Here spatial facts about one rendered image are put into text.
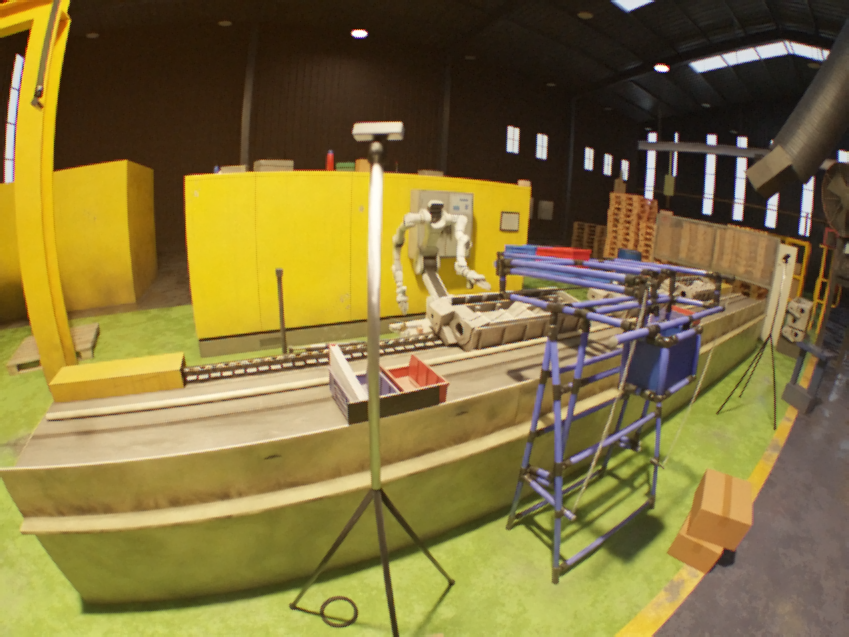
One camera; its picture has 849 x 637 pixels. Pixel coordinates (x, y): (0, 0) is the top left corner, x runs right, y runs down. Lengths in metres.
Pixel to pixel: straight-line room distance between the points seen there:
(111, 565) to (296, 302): 3.15
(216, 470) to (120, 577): 0.81
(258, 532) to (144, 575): 0.60
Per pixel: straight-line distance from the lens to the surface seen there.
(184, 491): 1.47
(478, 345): 2.14
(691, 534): 2.22
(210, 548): 1.69
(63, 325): 4.36
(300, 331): 4.20
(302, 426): 1.51
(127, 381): 1.98
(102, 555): 1.83
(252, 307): 4.05
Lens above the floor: 1.59
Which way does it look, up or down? 18 degrees down
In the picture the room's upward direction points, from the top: 3 degrees clockwise
